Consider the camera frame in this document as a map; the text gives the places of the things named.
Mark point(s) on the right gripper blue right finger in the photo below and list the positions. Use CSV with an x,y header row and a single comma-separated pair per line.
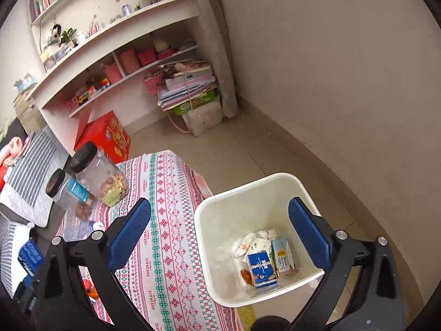
x,y
314,232

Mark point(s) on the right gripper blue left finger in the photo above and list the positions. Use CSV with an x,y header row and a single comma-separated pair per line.
x,y
125,232

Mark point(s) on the blue milk carton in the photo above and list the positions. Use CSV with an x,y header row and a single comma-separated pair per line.
x,y
283,258

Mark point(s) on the blue tissue packet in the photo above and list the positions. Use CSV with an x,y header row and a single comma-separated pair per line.
x,y
30,257

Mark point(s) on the crushed clear water bottle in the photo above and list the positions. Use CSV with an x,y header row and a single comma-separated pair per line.
x,y
82,230

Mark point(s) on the white wrapper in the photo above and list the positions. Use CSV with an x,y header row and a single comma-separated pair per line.
x,y
244,245

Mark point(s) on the white trash bin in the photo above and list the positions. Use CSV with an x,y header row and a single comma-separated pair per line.
x,y
222,220

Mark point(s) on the striped patterned tablecloth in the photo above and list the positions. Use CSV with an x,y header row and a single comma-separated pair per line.
x,y
163,276

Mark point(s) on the jar with brown nuts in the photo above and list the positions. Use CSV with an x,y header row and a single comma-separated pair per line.
x,y
70,195

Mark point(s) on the jar with pistachios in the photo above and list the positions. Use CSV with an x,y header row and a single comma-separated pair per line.
x,y
99,175

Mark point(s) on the striped grey sofa cover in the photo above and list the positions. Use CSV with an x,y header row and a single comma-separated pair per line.
x,y
24,191

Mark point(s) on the red gift box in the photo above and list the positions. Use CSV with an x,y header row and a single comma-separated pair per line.
x,y
107,132

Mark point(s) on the grey sofa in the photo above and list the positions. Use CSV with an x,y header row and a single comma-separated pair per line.
x,y
14,234

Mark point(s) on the pink pig plush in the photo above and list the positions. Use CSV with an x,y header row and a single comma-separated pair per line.
x,y
10,151

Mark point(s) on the pink basket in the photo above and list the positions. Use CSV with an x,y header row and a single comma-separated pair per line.
x,y
153,83

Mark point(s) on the pile of papers and books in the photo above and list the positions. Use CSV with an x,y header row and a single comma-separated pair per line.
x,y
186,85

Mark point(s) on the pink storage bucket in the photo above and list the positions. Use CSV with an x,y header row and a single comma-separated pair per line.
x,y
112,73

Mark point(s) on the white bookshelf unit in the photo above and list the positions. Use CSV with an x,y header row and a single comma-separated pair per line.
x,y
170,20

